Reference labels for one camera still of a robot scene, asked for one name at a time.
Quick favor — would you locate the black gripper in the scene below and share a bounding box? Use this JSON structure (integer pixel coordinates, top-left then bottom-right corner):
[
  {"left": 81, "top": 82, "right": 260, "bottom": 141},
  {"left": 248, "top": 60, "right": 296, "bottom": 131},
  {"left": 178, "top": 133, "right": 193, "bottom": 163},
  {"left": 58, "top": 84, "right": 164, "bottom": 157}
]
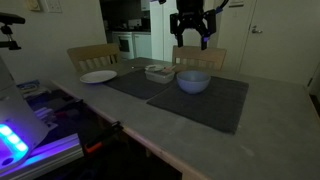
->
[{"left": 170, "top": 0, "right": 216, "bottom": 50}]

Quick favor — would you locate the blue bowl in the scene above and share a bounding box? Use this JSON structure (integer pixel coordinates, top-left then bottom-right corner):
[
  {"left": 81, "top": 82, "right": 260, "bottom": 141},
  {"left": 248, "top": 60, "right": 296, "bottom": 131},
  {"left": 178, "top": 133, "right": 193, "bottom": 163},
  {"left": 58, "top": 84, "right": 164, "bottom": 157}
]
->
[{"left": 176, "top": 70, "right": 211, "bottom": 94}]

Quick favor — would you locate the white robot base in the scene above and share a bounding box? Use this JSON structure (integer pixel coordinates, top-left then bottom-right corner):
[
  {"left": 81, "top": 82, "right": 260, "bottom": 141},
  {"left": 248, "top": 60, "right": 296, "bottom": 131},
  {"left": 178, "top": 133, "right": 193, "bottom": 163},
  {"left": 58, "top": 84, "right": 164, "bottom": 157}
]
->
[{"left": 0, "top": 59, "right": 84, "bottom": 180}]

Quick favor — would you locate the wooden chair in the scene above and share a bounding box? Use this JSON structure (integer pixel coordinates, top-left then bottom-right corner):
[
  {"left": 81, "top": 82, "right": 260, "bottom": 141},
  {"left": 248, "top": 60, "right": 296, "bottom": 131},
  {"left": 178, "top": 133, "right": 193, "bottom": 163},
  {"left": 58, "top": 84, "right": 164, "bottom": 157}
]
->
[
  {"left": 67, "top": 43, "right": 121, "bottom": 72},
  {"left": 172, "top": 45, "right": 227, "bottom": 70}
]

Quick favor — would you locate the white cabinet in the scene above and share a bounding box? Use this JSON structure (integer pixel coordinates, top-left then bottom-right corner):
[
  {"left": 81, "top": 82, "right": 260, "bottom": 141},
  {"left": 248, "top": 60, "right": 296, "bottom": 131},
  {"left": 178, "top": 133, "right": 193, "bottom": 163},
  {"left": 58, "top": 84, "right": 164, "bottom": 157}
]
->
[{"left": 150, "top": 0, "right": 177, "bottom": 62}]

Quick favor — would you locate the clear plastic container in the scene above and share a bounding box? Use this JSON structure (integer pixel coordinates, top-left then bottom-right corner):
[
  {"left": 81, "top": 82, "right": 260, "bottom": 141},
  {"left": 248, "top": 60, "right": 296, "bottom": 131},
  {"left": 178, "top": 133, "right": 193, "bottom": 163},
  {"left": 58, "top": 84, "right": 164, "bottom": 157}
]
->
[{"left": 145, "top": 64, "right": 175, "bottom": 84}]

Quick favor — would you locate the white stove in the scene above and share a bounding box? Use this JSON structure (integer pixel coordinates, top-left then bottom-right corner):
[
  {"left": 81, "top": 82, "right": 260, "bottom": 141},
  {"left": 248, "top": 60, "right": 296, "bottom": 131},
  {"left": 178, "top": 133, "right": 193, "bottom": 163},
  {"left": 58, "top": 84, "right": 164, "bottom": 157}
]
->
[{"left": 112, "top": 31, "right": 135, "bottom": 59}]

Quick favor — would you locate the dark grey placemat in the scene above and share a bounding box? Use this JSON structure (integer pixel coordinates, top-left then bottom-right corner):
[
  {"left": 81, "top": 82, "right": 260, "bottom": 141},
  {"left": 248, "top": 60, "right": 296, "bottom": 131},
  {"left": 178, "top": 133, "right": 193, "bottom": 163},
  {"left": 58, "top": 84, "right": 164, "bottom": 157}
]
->
[
  {"left": 148, "top": 77, "right": 249, "bottom": 134},
  {"left": 106, "top": 70, "right": 173, "bottom": 100}
]

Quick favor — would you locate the white door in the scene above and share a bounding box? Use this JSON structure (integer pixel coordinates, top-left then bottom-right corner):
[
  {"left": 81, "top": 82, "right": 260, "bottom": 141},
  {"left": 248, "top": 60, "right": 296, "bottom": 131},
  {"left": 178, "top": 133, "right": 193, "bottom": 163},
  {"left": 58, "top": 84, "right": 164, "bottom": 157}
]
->
[{"left": 240, "top": 0, "right": 320, "bottom": 85}]

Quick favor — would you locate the large white plate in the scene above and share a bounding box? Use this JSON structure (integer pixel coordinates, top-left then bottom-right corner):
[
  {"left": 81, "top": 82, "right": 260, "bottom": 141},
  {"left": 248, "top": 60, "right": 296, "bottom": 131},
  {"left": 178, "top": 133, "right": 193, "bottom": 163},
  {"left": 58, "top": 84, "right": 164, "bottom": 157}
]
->
[{"left": 80, "top": 70, "right": 117, "bottom": 84}]

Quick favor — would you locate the orange black clamp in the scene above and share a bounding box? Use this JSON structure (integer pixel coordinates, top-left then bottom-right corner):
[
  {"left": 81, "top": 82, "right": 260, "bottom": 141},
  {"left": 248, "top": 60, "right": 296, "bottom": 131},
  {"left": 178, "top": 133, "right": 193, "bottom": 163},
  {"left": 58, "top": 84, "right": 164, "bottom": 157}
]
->
[{"left": 83, "top": 121, "right": 123, "bottom": 154}]

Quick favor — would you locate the camera on tripod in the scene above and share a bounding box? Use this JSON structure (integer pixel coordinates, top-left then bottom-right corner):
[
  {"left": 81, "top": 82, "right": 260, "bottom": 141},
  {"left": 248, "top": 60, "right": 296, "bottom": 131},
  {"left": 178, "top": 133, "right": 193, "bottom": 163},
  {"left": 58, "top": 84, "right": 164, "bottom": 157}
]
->
[{"left": 0, "top": 12, "right": 26, "bottom": 50}]

